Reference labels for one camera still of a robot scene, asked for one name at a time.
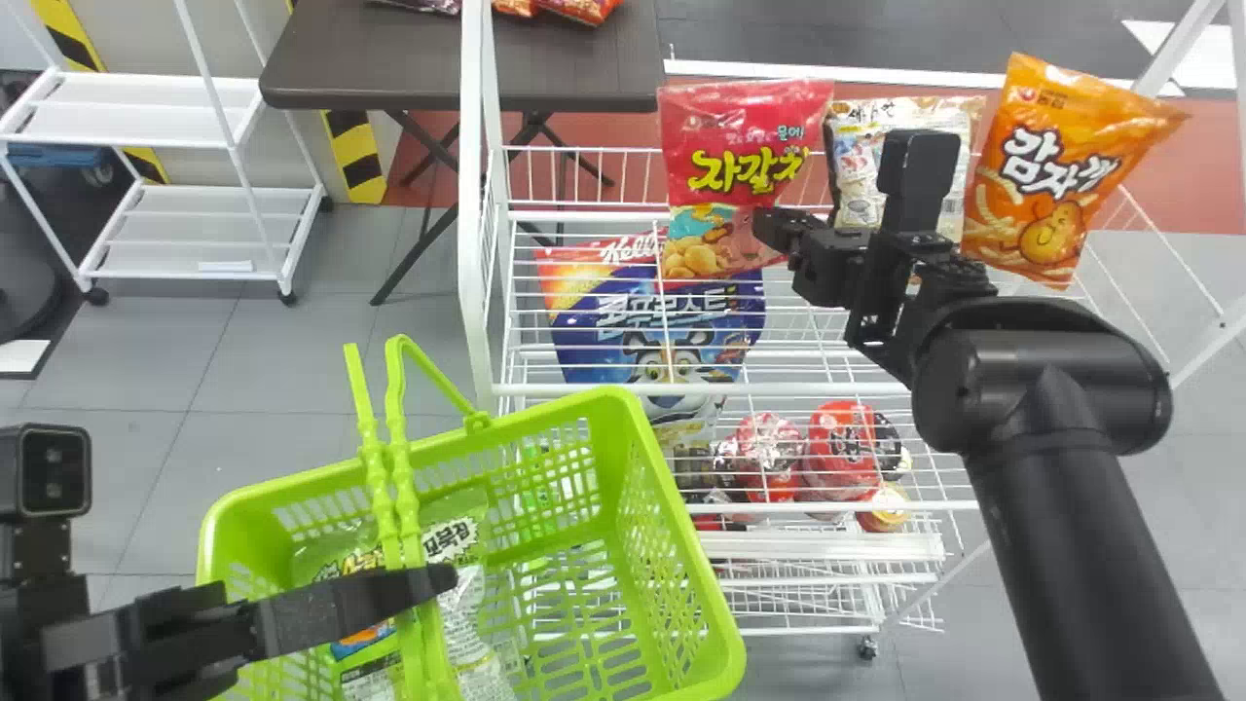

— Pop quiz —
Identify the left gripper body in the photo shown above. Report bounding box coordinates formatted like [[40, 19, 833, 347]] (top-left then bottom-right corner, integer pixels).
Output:
[[43, 581, 265, 701]]

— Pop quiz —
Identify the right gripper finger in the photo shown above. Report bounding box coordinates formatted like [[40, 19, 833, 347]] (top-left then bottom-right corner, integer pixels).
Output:
[[751, 205, 829, 257]]

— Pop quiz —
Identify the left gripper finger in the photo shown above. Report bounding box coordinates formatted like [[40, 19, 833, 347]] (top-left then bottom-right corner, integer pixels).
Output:
[[255, 563, 459, 659]]

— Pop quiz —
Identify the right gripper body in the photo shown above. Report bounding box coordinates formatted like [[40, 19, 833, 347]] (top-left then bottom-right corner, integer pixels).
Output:
[[790, 228, 879, 311]]

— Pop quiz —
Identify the green basket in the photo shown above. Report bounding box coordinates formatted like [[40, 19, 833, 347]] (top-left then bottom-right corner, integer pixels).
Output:
[[195, 334, 749, 701]]

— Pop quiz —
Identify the red snack packet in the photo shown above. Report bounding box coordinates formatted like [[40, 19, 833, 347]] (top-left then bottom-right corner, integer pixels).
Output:
[[535, 0, 623, 27], [656, 78, 835, 283]]

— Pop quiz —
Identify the white snack packet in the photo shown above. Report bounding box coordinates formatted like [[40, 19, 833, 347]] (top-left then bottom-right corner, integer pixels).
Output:
[[824, 95, 988, 244]]

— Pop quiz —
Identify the green snack packet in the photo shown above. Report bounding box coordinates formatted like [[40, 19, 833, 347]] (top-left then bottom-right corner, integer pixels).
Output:
[[292, 492, 488, 701]]

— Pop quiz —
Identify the blue cereal bag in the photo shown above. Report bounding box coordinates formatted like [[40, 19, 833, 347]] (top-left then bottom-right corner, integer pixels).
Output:
[[533, 234, 768, 429]]

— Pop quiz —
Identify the red noodle cup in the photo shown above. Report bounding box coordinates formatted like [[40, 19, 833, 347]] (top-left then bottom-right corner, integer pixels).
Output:
[[715, 411, 805, 505], [800, 399, 882, 502]]

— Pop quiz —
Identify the yellow can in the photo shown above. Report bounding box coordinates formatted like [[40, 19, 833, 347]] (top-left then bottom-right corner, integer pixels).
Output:
[[855, 484, 912, 534]]

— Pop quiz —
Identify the orange snack packet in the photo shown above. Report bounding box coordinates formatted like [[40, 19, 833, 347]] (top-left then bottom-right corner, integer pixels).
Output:
[[961, 52, 1191, 291]]

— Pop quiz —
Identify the dark side table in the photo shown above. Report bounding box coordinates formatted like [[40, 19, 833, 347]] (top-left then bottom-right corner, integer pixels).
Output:
[[258, 0, 668, 308]]

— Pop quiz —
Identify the white shelf trolley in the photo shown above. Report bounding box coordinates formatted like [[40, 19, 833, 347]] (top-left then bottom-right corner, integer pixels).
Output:
[[0, 0, 333, 308]]

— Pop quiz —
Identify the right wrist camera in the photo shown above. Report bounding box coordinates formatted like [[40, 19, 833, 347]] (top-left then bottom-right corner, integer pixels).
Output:
[[873, 129, 965, 256]]

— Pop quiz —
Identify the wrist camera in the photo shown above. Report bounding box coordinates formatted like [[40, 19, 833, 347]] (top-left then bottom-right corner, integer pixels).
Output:
[[873, 129, 965, 256], [0, 424, 93, 585]]

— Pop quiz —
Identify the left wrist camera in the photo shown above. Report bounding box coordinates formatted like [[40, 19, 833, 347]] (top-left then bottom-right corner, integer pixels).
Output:
[[0, 424, 93, 585]]

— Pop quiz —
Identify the white wire rack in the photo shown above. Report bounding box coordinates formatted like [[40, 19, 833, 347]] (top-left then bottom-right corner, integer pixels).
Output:
[[458, 0, 1246, 663]]

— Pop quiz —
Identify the yellow black striped post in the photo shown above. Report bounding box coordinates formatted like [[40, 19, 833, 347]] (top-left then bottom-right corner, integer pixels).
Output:
[[29, 0, 171, 186], [321, 109, 388, 205]]

